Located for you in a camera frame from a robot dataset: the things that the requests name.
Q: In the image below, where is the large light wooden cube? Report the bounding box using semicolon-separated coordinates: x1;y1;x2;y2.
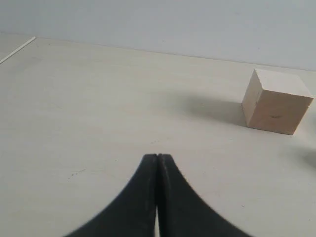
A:
242;69;314;135

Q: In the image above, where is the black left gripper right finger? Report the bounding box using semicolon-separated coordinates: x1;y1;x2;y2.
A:
157;154;248;237

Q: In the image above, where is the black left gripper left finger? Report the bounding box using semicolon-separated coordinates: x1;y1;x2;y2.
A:
67;154;158;237

